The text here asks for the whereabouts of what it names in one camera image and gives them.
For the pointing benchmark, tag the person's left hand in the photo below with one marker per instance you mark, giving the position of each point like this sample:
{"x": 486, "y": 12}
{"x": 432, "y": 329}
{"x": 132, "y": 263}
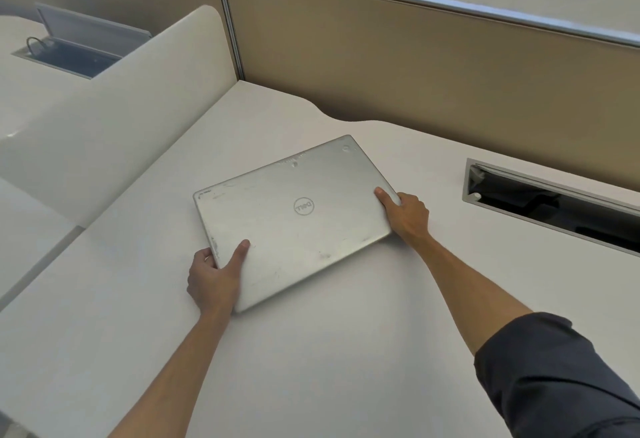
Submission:
{"x": 212, "y": 280}

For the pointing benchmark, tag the person's right hand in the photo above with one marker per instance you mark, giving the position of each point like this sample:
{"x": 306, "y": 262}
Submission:
{"x": 411, "y": 216}

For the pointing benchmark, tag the person's left thumb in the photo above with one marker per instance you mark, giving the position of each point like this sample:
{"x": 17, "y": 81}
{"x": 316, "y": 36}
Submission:
{"x": 236, "y": 255}

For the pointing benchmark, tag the person's right thumb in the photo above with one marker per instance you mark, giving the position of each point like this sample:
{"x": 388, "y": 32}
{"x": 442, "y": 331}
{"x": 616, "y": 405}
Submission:
{"x": 384, "y": 197}

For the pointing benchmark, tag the silver laptop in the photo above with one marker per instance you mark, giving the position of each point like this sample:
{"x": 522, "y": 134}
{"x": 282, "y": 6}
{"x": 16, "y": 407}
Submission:
{"x": 295, "y": 217}

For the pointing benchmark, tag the person's left forearm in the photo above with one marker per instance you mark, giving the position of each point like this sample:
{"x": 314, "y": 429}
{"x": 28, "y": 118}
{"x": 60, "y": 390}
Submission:
{"x": 172, "y": 372}

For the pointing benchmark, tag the person's right forearm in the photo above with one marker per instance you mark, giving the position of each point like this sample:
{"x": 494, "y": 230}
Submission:
{"x": 470, "y": 287}

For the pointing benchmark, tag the white curved desk divider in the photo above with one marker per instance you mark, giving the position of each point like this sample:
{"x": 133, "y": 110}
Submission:
{"x": 105, "y": 122}

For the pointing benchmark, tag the dark grey sleeve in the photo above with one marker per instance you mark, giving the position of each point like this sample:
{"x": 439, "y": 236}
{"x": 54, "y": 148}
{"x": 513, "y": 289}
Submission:
{"x": 560, "y": 377}

